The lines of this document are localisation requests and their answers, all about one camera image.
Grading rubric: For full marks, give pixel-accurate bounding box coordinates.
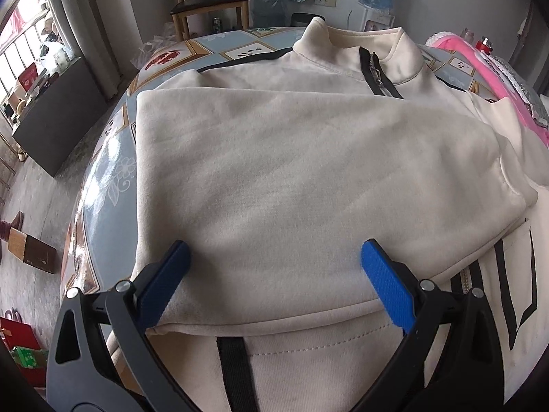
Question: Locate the wooden chair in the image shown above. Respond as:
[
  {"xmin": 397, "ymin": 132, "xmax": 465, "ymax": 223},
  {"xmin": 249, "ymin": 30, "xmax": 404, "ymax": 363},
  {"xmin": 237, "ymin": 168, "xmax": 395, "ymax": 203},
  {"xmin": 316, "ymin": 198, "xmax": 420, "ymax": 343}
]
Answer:
[{"xmin": 168, "ymin": 0, "xmax": 250, "ymax": 41}]

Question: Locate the clear plastic bag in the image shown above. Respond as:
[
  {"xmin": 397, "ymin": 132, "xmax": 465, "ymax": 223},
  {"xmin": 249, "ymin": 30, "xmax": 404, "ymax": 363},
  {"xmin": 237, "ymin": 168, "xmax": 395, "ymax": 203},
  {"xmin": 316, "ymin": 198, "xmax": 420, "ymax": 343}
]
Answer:
[{"xmin": 131, "ymin": 23, "xmax": 181, "ymax": 69}]

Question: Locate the red gift box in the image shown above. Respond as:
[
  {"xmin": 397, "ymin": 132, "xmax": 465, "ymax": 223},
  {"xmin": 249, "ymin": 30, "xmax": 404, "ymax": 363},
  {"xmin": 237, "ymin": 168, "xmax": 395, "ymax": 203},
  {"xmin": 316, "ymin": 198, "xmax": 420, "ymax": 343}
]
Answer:
[{"xmin": 18, "ymin": 62, "xmax": 41, "ymax": 91}]

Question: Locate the white water dispenser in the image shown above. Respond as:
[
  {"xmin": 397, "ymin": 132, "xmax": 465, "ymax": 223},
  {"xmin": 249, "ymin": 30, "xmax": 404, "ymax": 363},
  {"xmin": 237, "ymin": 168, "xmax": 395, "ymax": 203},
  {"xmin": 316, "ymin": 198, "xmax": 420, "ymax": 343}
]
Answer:
[{"xmin": 358, "ymin": 9, "xmax": 396, "ymax": 33}]

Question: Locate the clear empty water jug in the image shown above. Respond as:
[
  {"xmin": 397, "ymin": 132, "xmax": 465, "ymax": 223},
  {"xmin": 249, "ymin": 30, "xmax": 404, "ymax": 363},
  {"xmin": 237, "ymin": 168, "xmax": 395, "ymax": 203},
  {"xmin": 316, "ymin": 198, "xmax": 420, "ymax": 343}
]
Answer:
[{"xmin": 251, "ymin": 0, "xmax": 292, "ymax": 31}]

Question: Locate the red cardboard box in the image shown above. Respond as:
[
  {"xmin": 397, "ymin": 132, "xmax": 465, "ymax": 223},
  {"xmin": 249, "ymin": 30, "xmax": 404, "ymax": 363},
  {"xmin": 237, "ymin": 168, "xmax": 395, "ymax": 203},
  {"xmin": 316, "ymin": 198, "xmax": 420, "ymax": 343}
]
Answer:
[{"xmin": 0, "ymin": 315, "xmax": 41, "ymax": 355}]

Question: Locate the green packet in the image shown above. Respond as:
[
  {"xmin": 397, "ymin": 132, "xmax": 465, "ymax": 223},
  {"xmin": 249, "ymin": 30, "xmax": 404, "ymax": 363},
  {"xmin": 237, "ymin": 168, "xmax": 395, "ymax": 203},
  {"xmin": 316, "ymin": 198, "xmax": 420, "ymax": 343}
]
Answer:
[{"xmin": 9, "ymin": 345, "xmax": 49, "ymax": 372}]

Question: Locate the brown wooden pole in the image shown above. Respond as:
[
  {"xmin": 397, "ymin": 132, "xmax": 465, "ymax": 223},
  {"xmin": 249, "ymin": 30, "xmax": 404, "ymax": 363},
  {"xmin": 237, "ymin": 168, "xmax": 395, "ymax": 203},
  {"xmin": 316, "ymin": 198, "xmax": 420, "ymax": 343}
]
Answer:
[{"xmin": 517, "ymin": 3, "xmax": 535, "ymax": 52}]

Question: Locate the pink floral blanket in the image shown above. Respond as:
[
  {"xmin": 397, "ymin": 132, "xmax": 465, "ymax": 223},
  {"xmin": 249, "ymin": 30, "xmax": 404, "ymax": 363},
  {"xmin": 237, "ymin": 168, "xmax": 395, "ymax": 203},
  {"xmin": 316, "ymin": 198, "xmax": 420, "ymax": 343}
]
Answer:
[{"xmin": 424, "ymin": 30, "xmax": 549, "ymax": 149}]

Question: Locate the grey curtain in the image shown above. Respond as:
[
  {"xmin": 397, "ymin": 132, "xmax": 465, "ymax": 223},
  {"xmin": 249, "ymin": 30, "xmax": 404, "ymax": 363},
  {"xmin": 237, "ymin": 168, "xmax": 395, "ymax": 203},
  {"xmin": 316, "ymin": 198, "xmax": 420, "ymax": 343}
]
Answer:
[{"xmin": 45, "ymin": 0, "xmax": 144, "ymax": 101}]

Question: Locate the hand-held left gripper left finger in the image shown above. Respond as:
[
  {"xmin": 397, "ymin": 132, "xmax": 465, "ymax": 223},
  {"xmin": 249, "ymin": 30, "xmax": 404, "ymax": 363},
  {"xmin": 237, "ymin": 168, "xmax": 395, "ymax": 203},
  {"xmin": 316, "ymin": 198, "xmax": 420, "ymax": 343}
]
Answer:
[{"xmin": 45, "ymin": 240, "xmax": 194, "ymax": 412}]

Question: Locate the cream zip jacket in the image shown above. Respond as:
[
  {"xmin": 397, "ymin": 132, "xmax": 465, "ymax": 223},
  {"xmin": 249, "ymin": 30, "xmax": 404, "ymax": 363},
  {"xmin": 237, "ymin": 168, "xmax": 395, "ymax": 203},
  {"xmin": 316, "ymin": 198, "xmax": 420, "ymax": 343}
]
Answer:
[{"xmin": 105, "ymin": 16, "xmax": 539, "ymax": 412}]

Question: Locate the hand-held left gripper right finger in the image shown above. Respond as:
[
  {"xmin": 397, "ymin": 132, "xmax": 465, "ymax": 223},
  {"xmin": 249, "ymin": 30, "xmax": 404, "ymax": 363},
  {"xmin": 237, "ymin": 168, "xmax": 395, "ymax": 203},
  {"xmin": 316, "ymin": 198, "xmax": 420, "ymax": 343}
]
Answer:
[{"xmin": 356, "ymin": 238, "xmax": 504, "ymax": 412}]

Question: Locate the brown shoe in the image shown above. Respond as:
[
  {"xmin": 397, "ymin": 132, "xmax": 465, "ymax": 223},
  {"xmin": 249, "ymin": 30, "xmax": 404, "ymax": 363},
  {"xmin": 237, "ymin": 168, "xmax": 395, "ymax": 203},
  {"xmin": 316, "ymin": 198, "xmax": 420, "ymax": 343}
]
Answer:
[{"xmin": 0, "ymin": 210, "xmax": 24, "ymax": 243}]

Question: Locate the wooden block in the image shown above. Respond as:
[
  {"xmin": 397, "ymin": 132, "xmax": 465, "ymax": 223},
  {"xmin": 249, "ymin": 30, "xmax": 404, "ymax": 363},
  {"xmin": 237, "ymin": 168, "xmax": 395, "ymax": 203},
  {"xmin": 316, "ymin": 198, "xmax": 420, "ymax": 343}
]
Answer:
[{"xmin": 9, "ymin": 227, "xmax": 57, "ymax": 274}]

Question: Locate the silver glitter cushion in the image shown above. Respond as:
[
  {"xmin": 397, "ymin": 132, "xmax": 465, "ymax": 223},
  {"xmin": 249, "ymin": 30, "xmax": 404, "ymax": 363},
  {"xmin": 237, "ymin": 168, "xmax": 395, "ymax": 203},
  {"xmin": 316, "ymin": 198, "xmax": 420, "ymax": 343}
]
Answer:
[{"xmin": 489, "ymin": 54, "xmax": 549, "ymax": 116}]

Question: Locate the dark cabinet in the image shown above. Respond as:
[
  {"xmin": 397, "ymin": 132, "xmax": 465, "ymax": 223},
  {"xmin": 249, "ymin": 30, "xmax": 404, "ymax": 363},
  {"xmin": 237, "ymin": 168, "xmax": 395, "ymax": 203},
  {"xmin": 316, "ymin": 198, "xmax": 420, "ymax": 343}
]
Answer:
[{"xmin": 12, "ymin": 56, "xmax": 108, "ymax": 178}]

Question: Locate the fruit-printed tablecloth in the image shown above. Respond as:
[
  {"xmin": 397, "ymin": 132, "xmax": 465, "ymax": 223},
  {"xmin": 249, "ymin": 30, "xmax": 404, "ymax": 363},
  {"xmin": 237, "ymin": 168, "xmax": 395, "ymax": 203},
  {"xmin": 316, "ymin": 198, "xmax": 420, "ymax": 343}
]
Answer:
[{"xmin": 60, "ymin": 26, "xmax": 494, "ymax": 396}]

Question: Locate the white plastic bag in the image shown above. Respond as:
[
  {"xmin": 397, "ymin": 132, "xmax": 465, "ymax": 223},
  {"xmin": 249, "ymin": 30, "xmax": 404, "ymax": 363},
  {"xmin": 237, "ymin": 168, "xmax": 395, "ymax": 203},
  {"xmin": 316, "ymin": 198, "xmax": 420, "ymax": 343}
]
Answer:
[{"xmin": 36, "ymin": 41, "xmax": 71, "ymax": 71}]

